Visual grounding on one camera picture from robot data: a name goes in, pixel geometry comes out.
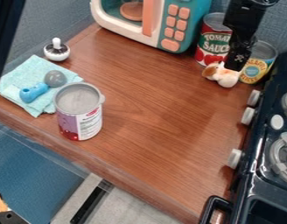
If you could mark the white and grey toy mushroom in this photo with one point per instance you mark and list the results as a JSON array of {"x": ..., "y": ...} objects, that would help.
[{"x": 56, "y": 51}]

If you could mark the yellow pineapple can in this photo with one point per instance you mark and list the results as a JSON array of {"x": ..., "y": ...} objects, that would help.
[{"x": 258, "y": 62}]

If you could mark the toy stove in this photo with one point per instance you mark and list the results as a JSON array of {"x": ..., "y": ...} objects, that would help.
[{"x": 266, "y": 151}]

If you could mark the blue and grey toy scoop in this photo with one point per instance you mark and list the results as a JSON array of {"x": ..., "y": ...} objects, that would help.
[{"x": 42, "y": 86}]

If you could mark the light blue cloth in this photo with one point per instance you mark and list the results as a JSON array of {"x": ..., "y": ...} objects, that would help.
[{"x": 25, "y": 75}]

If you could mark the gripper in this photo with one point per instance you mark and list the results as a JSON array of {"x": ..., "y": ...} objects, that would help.
[{"x": 239, "y": 56}]

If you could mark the red tomato sauce can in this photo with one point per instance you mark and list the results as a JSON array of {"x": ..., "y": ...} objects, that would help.
[{"x": 212, "y": 43}]

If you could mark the toy microwave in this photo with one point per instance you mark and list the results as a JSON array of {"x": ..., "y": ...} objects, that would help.
[{"x": 157, "y": 22}]

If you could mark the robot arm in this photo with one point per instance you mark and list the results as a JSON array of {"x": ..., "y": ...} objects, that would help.
[{"x": 247, "y": 16}]

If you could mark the purple and white can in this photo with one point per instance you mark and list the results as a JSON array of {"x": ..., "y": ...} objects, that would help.
[{"x": 78, "y": 112}]

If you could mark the white and brown plush toy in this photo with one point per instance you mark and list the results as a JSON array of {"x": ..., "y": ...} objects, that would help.
[{"x": 223, "y": 75}]

